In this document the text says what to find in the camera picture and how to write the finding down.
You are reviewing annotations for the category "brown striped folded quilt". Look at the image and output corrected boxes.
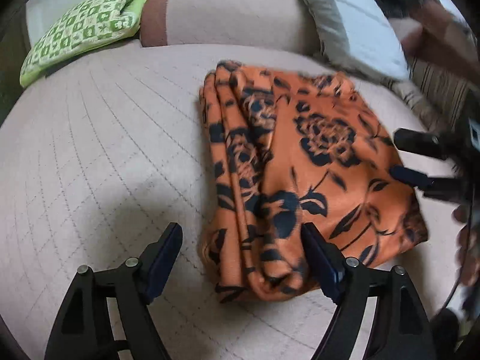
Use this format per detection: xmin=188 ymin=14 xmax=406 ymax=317
xmin=384 ymin=58 xmax=479 ymax=133

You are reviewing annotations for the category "black cable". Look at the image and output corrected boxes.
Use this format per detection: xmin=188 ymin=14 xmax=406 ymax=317
xmin=430 ymin=201 xmax=475 ymax=323

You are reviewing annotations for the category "pink quilted bolster cushion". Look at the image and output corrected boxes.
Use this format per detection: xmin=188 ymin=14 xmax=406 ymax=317
xmin=140 ymin=0 xmax=320 ymax=55

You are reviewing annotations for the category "light blue grey pillow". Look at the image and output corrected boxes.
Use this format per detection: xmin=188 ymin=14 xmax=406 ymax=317
xmin=304 ymin=0 xmax=409 ymax=81

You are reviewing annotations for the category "orange black floral blouse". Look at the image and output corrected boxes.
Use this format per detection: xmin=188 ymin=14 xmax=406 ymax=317
xmin=199 ymin=60 xmax=428 ymax=303

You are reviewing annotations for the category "pink quilted mattress cover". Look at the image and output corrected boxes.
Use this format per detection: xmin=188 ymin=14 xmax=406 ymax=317
xmin=0 ymin=40 xmax=462 ymax=360

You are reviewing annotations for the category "green checkered pillow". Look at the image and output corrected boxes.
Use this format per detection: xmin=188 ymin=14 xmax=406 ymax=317
xmin=19 ymin=0 xmax=146 ymax=89

